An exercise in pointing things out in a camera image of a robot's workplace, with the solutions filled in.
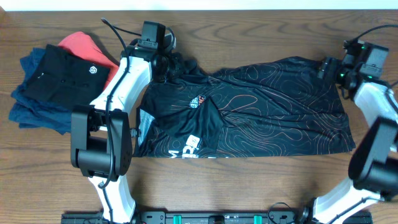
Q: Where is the black orange-patterned jersey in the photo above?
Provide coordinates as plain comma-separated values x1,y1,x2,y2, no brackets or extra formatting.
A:
134,57,355,159

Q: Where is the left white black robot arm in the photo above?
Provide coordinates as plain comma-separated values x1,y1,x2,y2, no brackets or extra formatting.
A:
71,47,187,223

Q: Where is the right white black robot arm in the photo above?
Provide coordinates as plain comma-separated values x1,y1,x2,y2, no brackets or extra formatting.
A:
297,57,397,223

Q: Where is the folded red shirt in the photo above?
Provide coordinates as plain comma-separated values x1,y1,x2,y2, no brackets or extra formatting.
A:
57,31,119,90

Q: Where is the folded black shirt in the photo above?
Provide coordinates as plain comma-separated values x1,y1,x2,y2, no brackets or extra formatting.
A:
22,45,110,110

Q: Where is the folded navy blue shirt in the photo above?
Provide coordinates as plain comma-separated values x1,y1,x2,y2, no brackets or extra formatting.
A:
9,48,72,134

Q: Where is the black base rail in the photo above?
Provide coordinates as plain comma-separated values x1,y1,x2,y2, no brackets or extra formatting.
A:
61,211,373,224

